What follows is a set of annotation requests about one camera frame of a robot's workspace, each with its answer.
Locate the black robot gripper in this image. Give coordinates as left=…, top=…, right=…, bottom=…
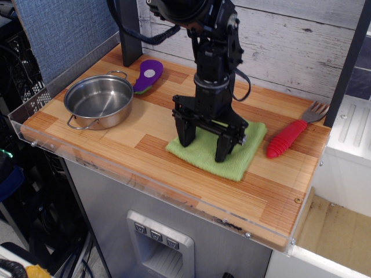
left=173, top=82, right=248, bottom=162

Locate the green cloth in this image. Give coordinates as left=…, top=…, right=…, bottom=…
left=166, top=121, right=267, bottom=182

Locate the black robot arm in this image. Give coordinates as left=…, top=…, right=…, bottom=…
left=147, top=1, right=248, bottom=162

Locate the purple toy eggplant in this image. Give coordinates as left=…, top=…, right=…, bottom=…
left=133, top=59, right=163, bottom=95

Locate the stainless steel pot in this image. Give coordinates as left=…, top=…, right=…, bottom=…
left=64, top=71, right=134, bottom=130

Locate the silver toy fridge dispenser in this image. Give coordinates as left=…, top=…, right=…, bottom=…
left=126, top=210, right=195, bottom=277

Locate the white toy sink unit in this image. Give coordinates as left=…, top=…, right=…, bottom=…
left=312, top=96, right=370, bottom=217

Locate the blue fabric panel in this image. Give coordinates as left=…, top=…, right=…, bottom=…
left=13, top=1, right=118, bottom=85

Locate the black plastic crate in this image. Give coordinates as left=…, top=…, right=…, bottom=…
left=4, top=31, right=45, bottom=103

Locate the clear acrylic table guard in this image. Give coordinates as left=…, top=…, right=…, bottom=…
left=10, top=35, right=330, bottom=257

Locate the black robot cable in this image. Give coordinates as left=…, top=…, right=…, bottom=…
left=106, top=0, right=252, bottom=102

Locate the red handled fork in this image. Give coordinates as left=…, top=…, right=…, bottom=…
left=266, top=101, right=329, bottom=159

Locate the black left vertical post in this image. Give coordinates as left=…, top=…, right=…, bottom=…
left=115, top=0, right=143, bottom=67

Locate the black vertical post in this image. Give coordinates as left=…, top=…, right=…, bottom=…
left=115, top=0, right=143, bottom=67
left=323, top=0, right=370, bottom=127

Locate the black right vertical post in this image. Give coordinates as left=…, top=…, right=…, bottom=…
left=323, top=0, right=370, bottom=127

